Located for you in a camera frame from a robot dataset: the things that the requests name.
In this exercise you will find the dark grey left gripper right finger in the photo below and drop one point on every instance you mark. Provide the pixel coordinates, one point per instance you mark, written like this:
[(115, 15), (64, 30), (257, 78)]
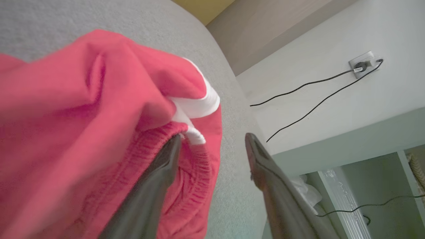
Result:
[(282, 205)]

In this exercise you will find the white crumpled cloth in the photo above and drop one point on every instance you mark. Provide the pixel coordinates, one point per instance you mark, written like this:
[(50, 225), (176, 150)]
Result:
[(307, 192)]

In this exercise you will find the red basketball jersey white trim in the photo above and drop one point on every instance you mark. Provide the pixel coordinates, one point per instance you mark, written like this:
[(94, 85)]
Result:
[(66, 116)]

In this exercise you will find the light grey fabric sofa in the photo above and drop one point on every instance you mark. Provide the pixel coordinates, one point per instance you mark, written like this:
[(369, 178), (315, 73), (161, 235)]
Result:
[(99, 16)]

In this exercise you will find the black power plug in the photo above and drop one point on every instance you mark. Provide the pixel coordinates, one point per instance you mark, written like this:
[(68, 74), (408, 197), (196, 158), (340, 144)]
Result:
[(360, 67)]

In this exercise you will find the clear plastic wrapped panel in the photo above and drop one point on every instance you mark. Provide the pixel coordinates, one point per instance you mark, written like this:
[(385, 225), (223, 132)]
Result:
[(342, 202)]

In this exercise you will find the woven wicker basket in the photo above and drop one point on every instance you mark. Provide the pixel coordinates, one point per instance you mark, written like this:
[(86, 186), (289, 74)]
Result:
[(419, 172)]

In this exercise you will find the white open shelf unit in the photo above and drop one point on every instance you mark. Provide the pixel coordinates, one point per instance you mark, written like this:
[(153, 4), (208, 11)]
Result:
[(348, 146)]

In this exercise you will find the white wall power socket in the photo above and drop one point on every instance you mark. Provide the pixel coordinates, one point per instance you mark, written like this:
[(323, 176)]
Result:
[(370, 58)]

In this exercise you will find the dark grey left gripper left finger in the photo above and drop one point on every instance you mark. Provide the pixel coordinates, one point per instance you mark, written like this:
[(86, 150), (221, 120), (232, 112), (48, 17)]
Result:
[(149, 199)]

